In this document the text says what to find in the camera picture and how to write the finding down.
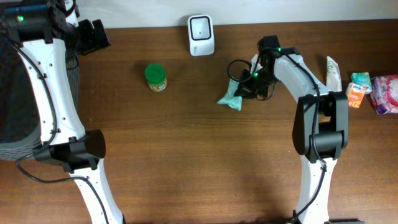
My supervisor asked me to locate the teal wet wipes pack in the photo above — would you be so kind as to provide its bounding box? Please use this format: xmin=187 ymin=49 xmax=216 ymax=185
xmin=217 ymin=79 xmax=243 ymax=111

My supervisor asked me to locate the green lid glass jar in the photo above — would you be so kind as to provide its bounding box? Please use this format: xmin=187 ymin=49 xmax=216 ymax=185
xmin=145 ymin=64 xmax=167 ymax=92

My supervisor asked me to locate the white gold cap tube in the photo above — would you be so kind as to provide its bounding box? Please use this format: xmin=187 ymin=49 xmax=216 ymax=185
xmin=326 ymin=56 xmax=343 ymax=92

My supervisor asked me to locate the orange tissue pack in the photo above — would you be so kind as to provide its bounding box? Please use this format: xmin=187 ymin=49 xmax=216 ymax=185
xmin=346 ymin=82 xmax=366 ymax=108

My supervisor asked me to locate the teal white tissue pack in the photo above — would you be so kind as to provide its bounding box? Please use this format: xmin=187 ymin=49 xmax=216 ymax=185
xmin=351 ymin=72 xmax=373 ymax=94

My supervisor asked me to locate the purple red snack bag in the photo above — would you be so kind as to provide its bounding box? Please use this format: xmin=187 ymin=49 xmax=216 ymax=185
xmin=371 ymin=75 xmax=397 ymax=114

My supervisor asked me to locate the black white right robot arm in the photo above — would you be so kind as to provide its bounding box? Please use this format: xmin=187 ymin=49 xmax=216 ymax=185
xmin=234 ymin=35 xmax=348 ymax=223

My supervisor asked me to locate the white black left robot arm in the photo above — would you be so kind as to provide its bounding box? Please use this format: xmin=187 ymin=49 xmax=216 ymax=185
xmin=1 ymin=1 xmax=125 ymax=223

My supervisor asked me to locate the white barcode scanner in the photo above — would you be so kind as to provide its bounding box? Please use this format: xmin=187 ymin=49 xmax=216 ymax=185
xmin=187 ymin=14 xmax=215 ymax=57

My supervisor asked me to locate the grey plastic mesh basket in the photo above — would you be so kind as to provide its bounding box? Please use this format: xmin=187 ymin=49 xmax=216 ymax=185
xmin=1 ymin=35 xmax=86 ymax=161

